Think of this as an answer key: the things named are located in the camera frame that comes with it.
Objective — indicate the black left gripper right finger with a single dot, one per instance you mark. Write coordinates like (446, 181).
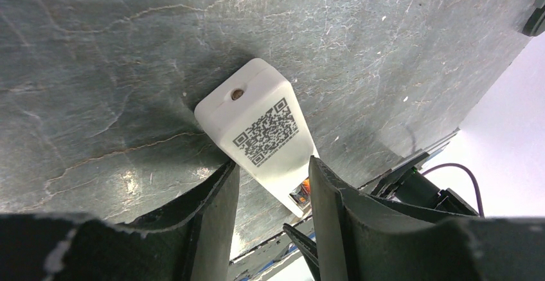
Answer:
(362, 237)

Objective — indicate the black microphone stand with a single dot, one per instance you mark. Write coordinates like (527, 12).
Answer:
(535, 24)

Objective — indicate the white remote control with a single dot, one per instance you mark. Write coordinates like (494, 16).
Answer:
(255, 118)

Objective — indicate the red orange battery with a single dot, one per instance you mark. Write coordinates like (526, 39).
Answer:
(305, 188)

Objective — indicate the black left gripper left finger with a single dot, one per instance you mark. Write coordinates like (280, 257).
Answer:
(188, 238)

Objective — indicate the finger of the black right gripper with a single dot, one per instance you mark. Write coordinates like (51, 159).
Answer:
(307, 247)

